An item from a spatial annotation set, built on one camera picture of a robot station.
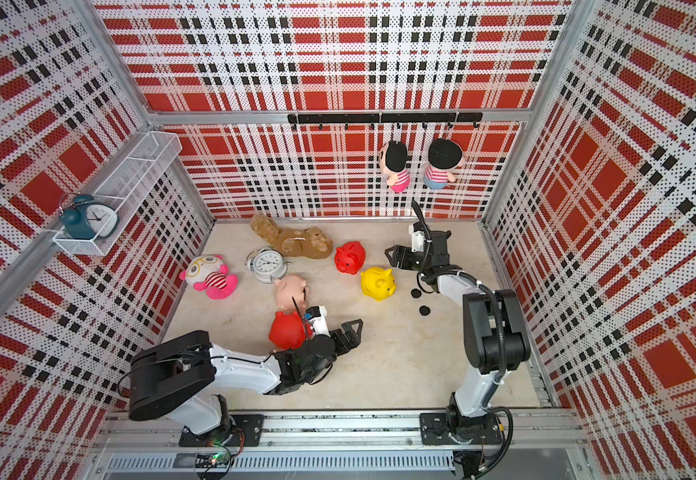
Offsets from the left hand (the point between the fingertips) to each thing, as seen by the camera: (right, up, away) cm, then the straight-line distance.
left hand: (359, 326), depth 84 cm
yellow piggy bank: (+5, +11, +7) cm, 14 cm away
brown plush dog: (-17, +25, +18) cm, 35 cm away
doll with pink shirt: (+11, +52, +15) cm, 56 cm away
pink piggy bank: (-22, +8, +9) cm, 24 cm away
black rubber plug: (+19, +7, +15) cm, 25 cm away
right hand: (+13, +21, +10) cm, 27 cm away
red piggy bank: (-20, -2, +2) cm, 21 cm away
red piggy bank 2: (-3, +19, +14) cm, 24 cm away
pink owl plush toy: (-51, +14, +13) cm, 54 cm away
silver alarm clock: (-32, +16, +17) cm, 40 cm away
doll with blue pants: (+27, +51, +9) cm, 59 cm away
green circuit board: (-34, -28, -15) cm, 47 cm away
